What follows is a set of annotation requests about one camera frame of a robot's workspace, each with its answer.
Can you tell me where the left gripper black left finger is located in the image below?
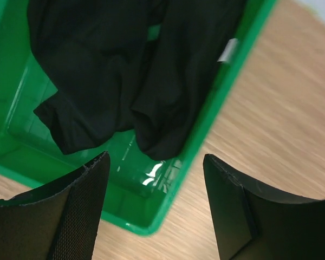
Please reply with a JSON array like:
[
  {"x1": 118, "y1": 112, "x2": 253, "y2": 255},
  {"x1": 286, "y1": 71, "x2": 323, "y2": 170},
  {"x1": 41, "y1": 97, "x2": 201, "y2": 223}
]
[{"x1": 0, "y1": 152, "x2": 110, "y2": 259}]

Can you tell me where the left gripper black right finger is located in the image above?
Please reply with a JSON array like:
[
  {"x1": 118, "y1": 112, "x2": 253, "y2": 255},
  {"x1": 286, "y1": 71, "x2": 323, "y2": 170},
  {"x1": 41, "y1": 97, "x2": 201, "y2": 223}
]
[{"x1": 203, "y1": 154, "x2": 325, "y2": 259}]

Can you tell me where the green plastic bin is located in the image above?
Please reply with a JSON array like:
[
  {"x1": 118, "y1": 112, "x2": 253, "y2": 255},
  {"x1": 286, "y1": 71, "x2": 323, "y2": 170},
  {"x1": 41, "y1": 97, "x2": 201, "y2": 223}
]
[{"x1": 0, "y1": 1, "x2": 275, "y2": 236}]

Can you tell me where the black t shirt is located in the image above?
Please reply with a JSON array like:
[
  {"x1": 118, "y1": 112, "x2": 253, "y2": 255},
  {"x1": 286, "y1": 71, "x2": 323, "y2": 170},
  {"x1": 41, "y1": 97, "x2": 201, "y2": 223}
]
[{"x1": 27, "y1": 1, "x2": 248, "y2": 160}]

